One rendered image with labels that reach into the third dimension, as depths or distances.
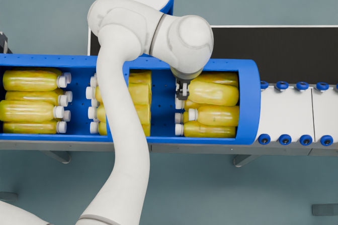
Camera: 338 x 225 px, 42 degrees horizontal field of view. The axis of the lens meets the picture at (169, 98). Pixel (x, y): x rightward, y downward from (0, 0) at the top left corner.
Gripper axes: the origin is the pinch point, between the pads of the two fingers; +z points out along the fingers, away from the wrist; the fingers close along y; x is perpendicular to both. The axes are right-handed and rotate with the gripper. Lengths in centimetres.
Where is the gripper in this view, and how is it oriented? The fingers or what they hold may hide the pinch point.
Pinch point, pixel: (181, 86)
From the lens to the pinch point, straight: 131.1
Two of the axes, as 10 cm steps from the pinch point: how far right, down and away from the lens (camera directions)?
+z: -0.3, 2.6, 9.7
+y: 0.1, -9.7, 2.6
